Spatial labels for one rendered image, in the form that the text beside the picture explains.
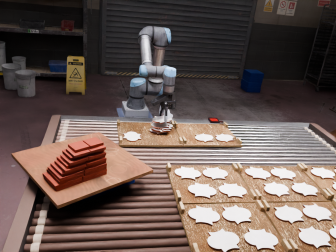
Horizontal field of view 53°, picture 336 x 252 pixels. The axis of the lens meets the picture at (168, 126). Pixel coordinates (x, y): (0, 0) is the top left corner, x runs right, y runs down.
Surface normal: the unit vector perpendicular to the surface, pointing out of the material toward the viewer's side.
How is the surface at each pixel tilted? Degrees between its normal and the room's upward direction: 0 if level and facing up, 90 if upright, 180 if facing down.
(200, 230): 0
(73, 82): 78
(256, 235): 0
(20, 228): 0
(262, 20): 90
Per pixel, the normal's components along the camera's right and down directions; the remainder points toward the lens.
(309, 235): 0.11, -0.91
